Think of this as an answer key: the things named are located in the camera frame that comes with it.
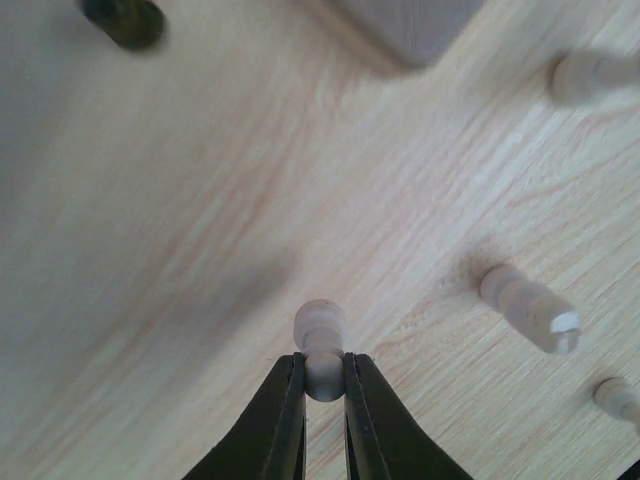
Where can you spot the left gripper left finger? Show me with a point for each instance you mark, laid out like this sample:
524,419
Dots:
268,441

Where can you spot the white chess piece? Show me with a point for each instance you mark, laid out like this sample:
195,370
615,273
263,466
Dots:
544,318
583,77

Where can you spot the wooden chess board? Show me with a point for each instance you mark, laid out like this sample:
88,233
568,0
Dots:
394,35

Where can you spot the dark chess piece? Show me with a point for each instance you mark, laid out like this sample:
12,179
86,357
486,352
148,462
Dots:
134,25

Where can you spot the white chess pawn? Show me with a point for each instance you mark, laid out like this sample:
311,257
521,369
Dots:
619,400
320,334

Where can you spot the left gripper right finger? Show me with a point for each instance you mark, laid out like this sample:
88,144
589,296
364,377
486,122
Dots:
382,439

